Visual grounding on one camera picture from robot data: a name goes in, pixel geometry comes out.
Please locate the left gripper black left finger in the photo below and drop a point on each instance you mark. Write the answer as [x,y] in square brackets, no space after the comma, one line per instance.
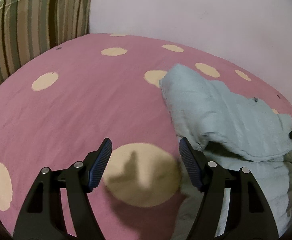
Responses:
[41,215]

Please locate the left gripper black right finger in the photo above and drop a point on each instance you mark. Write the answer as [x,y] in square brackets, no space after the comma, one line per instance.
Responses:
[233,204]

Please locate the light blue padded jacket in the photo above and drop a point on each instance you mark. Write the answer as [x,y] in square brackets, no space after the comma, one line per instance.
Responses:
[235,132]

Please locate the pink polka dot bedsheet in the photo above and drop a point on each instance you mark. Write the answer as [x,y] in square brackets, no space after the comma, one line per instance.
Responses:
[63,103]

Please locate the green striped pillow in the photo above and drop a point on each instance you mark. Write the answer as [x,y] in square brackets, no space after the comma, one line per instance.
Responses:
[28,28]

